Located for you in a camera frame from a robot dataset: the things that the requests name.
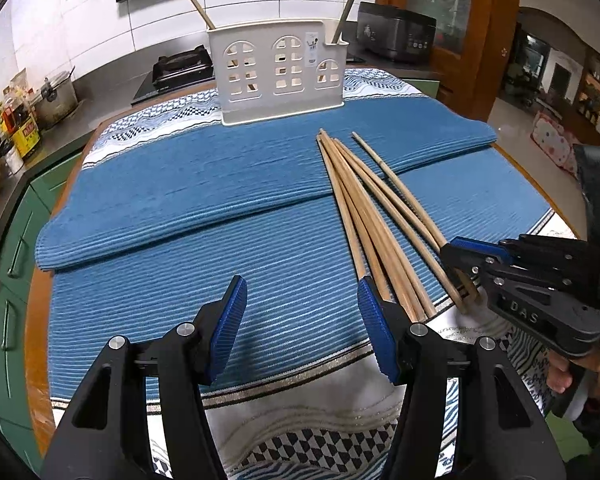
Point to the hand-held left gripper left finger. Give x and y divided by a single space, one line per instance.
230 320

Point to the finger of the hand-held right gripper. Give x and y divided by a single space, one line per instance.
545 315
530 255

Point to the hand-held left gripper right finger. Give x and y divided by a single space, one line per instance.
375 330

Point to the group of wooden chopsticks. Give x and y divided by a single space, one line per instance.
375 230

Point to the white plastic chopstick holder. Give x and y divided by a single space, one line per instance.
265 105

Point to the person's right hand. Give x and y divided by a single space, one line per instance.
559 375

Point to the polka dot cushion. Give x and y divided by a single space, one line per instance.
552 140

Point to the blue white patterned tablecloth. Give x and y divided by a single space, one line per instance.
290 440

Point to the blue striped table cloth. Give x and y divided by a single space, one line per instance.
39 385

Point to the wooden glass door cabinet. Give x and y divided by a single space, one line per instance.
500 35

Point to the green kitchen cabinet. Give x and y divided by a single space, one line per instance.
20 280

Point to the black gas stove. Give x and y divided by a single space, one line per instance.
180 67

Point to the black countertop appliance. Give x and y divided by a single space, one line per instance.
395 30

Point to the small white bottle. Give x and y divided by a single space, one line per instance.
11 157

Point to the yellow label sauce bottle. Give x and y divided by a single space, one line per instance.
26 137

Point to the steel pot with lid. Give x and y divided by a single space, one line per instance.
57 102

